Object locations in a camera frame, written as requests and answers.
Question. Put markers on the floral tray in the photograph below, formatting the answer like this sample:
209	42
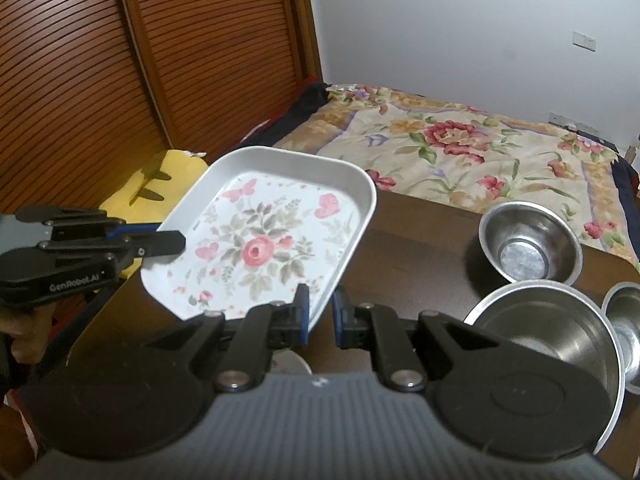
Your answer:
288	362
258	223

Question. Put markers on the floral tray back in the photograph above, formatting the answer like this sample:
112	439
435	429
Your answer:
258	223

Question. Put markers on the white wall switch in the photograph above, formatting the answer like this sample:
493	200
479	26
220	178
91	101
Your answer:
584	41

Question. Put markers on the wooden louvered wardrobe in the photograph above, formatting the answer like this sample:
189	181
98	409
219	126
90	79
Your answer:
91	90

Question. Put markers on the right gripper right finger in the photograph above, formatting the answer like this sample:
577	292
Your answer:
493	394

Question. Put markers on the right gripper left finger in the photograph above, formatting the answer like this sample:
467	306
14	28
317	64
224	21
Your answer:
135	399

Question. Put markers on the black clothing on bed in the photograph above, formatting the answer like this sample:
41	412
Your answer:
273	130

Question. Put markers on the large steel bowl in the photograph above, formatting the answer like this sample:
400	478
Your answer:
559	321

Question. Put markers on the person left hand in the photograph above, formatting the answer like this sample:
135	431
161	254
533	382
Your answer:
29	332

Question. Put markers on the yellow Pikachu plush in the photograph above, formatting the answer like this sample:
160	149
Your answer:
153	191

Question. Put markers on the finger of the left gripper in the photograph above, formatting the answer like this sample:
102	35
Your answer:
81	222
120	247

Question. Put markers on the floral bed quilt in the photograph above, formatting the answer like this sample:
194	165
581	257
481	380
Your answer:
456	155

